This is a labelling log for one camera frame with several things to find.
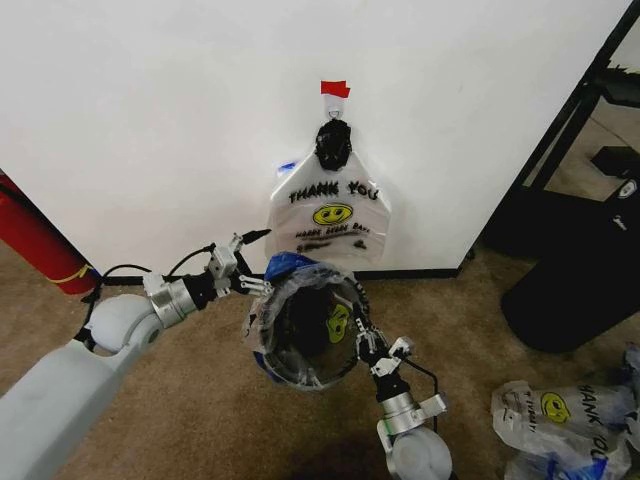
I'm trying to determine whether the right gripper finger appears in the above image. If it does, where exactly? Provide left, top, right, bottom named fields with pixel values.
left=352, top=319, right=371, bottom=363
left=355, top=282, right=389, bottom=360

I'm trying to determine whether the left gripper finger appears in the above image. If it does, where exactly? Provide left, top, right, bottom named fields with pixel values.
left=237, top=273, right=275, bottom=299
left=227, top=228, right=273, bottom=254

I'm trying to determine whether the clear smiley bin liner bag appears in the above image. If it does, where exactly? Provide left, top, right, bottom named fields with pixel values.
left=241, top=259, right=372, bottom=391

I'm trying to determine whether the round black trash bin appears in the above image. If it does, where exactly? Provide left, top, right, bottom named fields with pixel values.
left=253, top=272, right=372, bottom=394

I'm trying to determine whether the white thank you garbage bag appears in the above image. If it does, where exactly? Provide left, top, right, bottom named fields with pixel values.
left=264, top=148, right=394, bottom=264

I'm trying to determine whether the black knotted bag bundle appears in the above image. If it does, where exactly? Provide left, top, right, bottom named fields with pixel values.
left=315, top=119, right=354, bottom=171

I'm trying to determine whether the crumpled thank you bag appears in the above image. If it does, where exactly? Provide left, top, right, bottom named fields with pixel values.
left=489, top=378, right=637, bottom=480

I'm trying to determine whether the crumpled blue plastic bag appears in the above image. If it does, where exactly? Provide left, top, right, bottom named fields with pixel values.
left=618, top=344, right=640, bottom=397

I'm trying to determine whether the red tape strip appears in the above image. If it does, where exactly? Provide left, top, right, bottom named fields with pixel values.
left=319, top=78, right=353, bottom=100

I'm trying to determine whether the red cylinder with yellow band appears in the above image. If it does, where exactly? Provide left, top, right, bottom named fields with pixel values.
left=0, top=168, right=100, bottom=297

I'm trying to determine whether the flat black box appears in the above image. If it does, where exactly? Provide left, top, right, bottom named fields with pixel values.
left=589, top=144, right=640, bottom=180

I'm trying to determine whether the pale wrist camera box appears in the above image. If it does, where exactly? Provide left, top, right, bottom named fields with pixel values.
left=208, top=242, right=240, bottom=282
left=374, top=336, right=417, bottom=376

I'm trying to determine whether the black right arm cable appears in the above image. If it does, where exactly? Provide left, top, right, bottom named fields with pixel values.
left=399, top=355, right=443, bottom=434

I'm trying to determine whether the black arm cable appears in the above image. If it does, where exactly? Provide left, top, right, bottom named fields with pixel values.
left=79, top=243, right=217, bottom=351
left=399, top=355, right=443, bottom=434

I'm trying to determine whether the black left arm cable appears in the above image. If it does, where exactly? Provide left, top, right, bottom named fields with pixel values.
left=79, top=243, right=217, bottom=351

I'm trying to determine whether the black metal shelf frame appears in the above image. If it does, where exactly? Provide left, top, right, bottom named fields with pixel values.
left=477, top=0, right=640, bottom=262

